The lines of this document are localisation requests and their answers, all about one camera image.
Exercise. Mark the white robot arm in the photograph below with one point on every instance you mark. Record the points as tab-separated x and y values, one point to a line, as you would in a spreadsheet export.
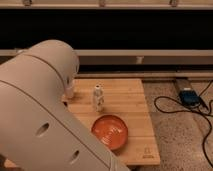
37	132

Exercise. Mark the small white patterned bottle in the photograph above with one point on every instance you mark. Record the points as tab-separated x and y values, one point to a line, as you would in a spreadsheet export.
98	98

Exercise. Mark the clear plastic cup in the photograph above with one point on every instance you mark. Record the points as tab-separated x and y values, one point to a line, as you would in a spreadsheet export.
69	93

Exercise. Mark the orange round bowl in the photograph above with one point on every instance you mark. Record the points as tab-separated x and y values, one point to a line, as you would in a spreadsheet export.
111	130

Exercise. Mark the blue power adapter box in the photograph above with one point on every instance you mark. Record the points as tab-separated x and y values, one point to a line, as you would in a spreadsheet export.
189	97

